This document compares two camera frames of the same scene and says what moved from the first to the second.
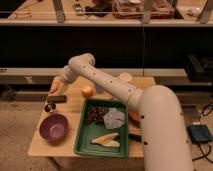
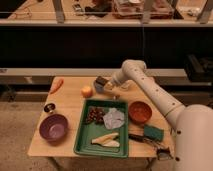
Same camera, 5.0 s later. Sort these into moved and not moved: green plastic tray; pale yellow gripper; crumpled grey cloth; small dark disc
Moved: pale yellow gripper
Not moved: green plastic tray; crumpled grey cloth; small dark disc
